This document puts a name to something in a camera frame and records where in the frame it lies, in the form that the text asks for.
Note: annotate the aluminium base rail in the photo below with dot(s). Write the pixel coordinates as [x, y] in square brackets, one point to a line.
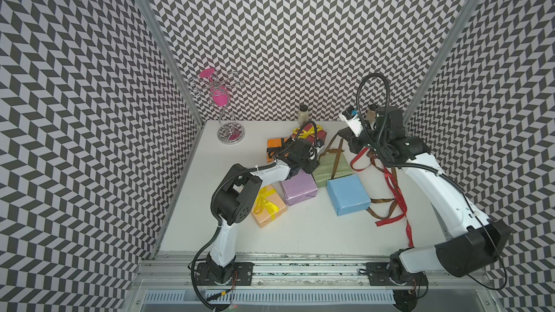
[273, 271]

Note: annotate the white spice shaker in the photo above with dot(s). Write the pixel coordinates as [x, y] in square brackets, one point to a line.
[303, 114]

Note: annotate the purple gift box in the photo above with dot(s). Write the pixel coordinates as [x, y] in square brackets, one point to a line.
[299, 188]

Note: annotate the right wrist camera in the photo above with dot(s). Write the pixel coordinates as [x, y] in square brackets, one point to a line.
[351, 117]

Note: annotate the yellow ribbon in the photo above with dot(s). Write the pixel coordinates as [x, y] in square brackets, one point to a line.
[263, 203]
[307, 132]

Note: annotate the yellow ribbon on maroon box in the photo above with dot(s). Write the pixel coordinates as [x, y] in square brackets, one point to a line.
[307, 132]

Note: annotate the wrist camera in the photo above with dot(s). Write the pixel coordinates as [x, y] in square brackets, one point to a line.
[317, 151]
[351, 117]

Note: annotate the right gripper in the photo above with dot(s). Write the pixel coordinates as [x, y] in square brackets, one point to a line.
[355, 147]

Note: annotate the red ribbon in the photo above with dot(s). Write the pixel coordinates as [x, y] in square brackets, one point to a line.
[398, 209]

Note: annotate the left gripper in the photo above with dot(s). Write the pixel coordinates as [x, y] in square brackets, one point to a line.
[312, 165]

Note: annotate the black printed ribbon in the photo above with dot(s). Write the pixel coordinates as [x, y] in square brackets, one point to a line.
[277, 147]

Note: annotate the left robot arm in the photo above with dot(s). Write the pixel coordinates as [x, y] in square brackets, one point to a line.
[235, 197]

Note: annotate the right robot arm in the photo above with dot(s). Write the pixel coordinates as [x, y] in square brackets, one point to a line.
[473, 240]

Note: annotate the peach gift box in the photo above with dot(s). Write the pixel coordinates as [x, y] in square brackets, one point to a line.
[264, 219]

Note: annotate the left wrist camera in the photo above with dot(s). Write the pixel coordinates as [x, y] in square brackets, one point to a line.
[317, 151]

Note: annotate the blue gift box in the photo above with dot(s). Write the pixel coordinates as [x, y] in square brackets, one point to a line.
[348, 195]

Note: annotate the green gift box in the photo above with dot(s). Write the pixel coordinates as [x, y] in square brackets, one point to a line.
[331, 166]

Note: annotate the orange gift box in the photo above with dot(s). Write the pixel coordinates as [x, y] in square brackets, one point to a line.
[273, 147]

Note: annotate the maroon gift box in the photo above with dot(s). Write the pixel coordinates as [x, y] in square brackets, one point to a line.
[319, 141]

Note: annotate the brown spice shaker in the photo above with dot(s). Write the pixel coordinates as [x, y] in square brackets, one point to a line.
[371, 114]

